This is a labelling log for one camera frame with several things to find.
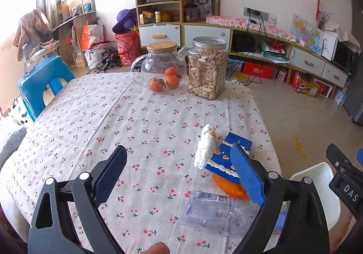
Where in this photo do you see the red gift box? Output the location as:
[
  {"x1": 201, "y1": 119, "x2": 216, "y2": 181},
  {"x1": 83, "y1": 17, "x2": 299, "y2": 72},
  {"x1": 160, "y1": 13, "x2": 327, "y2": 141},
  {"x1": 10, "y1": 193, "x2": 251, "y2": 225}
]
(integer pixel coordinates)
[{"x1": 242, "y1": 62, "x2": 273, "y2": 79}]

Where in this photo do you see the chair with brown clothes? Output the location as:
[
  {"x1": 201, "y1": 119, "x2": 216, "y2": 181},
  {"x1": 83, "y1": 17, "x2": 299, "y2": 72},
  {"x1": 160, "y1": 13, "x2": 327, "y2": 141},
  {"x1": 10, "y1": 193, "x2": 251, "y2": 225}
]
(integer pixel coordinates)
[{"x1": 13, "y1": 8, "x2": 60, "y2": 74}]

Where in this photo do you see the grey refrigerator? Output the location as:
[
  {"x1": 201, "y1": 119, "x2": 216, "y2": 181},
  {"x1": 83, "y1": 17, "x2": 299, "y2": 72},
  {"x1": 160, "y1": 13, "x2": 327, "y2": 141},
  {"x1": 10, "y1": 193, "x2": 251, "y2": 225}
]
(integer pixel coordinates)
[{"x1": 344, "y1": 0, "x2": 363, "y2": 125}]

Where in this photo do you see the glass teapot with wooden lid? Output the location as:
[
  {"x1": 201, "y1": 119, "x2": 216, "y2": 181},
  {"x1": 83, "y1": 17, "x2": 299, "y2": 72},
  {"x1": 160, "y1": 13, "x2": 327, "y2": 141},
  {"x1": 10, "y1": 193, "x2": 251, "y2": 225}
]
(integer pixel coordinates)
[{"x1": 130, "y1": 42, "x2": 188, "y2": 93}]

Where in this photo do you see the red yellow snack carton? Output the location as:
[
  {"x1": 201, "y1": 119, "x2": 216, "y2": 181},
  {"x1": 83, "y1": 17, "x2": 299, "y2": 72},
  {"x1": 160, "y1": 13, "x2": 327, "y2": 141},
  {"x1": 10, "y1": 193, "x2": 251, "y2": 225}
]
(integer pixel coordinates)
[{"x1": 292, "y1": 72, "x2": 320, "y2": 97}]

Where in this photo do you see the cherry print tablecloth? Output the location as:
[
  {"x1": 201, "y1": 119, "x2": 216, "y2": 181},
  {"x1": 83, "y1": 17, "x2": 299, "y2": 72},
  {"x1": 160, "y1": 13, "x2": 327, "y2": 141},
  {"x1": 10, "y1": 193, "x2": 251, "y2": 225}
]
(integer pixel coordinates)
[{"x1": 1, "y1": 73, "x2": 281, "y2": 253}]

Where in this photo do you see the clear plastic water bottle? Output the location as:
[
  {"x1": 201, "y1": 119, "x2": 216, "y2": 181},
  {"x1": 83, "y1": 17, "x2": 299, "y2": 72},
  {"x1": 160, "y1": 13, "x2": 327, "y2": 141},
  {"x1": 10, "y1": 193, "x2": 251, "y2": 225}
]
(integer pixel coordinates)
[{"x1": 181, "y1": 191, "x2": 260, "y2": 239}]

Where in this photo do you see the microwave oven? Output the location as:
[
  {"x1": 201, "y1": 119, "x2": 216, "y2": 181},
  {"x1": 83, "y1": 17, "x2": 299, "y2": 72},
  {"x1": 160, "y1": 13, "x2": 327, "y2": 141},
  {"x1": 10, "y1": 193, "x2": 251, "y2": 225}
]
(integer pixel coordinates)
[{"x1": 321, "y1": 32, "x2": 360, "y2": 75}]

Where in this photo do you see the colourful map board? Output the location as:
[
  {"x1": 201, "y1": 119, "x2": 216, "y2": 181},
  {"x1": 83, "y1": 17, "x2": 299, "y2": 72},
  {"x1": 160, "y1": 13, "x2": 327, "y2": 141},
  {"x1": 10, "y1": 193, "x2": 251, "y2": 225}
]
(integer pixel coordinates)
[{"x1": 291, "y1": 15, "x2": 324, "y2": 54}]

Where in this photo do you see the open wooden shelf unit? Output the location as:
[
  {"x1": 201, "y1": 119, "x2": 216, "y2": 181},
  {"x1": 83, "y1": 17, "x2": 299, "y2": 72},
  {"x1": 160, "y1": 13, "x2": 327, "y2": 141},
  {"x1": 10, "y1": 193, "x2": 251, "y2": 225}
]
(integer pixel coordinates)
[{"x1": 135, "y1": 0, "x2": 188, "y2": 27}]

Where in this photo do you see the blue cookie box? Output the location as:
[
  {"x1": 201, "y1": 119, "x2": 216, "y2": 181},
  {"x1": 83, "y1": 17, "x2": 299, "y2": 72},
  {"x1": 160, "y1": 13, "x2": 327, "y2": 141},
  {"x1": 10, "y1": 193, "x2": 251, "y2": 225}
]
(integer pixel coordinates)
[{"x1": 205, "y1": 132, "x2": 252, "y2": 183}]

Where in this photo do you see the twisted white wrapper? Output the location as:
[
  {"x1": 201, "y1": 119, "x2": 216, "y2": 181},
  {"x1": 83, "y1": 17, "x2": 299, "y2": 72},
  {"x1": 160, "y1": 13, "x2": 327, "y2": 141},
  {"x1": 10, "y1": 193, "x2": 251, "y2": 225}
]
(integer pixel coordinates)
[{"x1": 194, "y1": 124, "x2": 217, "y2": 169}]

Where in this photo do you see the mandarin orange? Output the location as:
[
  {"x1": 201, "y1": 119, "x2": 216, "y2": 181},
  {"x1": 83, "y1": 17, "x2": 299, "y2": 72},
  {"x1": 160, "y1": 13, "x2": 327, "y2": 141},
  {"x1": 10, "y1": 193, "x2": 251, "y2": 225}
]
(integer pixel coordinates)
[
  {"x1": 148, "y1": 78, "x2": 166, "y2": 93},
  {"x1": 164, "y1": 67, "x2": 178, "y2": 76},
  {"x1": 166, "y1": 75, "x2": 180, "y2": 89}
]

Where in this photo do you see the orange peel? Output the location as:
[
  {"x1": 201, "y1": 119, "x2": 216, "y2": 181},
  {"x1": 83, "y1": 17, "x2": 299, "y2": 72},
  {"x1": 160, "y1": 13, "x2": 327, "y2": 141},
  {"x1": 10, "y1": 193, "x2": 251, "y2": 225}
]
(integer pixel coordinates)
[{"x1": 212, "y1": 174, "x2": 250, "y2": 201}]

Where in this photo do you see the operator thumb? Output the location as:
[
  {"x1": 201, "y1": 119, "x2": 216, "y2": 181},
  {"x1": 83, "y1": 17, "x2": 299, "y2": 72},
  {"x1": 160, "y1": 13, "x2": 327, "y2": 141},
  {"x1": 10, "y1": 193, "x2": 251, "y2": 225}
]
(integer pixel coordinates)
[{"x1": 142, "y1": 242, "x2": 170, "y2": 254}]

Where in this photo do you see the orange white shopping bag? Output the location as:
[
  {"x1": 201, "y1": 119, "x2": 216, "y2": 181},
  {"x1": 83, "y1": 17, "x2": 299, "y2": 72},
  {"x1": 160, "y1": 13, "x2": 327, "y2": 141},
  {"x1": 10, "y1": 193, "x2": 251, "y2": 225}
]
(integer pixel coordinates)
[{"x1": 81, "y1": 24, "x2": 105, "y2": 51}]

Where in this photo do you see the clear jar of seeds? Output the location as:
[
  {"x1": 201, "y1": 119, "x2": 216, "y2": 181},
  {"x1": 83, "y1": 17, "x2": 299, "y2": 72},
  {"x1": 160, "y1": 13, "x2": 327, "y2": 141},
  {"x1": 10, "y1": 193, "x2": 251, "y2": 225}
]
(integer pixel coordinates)
[{"x1": 188, "y1": 37, "x2": 229, "y2": 100}]

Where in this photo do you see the red bucket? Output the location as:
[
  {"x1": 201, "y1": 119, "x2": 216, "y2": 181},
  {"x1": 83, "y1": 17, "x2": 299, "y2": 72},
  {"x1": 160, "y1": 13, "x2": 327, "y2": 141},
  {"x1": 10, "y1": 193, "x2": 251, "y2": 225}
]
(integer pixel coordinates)
[{"x1": 115, "y1": 31, "x2": 142, "y2": 67}]

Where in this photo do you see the purple hat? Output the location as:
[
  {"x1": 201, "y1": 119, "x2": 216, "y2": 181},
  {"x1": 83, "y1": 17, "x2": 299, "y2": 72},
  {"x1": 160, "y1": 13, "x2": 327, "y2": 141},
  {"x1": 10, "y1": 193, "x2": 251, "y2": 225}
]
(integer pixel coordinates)
[{"x1": 112, "y1": 8, "x2": 137, "y2": 34}]

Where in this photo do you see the long wooden TV cabinet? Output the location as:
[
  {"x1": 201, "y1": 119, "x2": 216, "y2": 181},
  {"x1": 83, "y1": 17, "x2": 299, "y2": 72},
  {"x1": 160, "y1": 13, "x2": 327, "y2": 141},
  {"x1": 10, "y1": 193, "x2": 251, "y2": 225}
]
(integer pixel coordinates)
[{"x1": 138, "y1": 21, "x2": 349, "y2": 88}]

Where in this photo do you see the blue plastic stool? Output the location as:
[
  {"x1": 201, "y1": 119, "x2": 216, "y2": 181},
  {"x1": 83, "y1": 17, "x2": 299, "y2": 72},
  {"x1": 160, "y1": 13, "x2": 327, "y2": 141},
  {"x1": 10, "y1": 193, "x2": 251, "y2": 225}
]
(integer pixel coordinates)
[{"x1": 17, "y1": 56, "x2": 75, "y2": 121}]

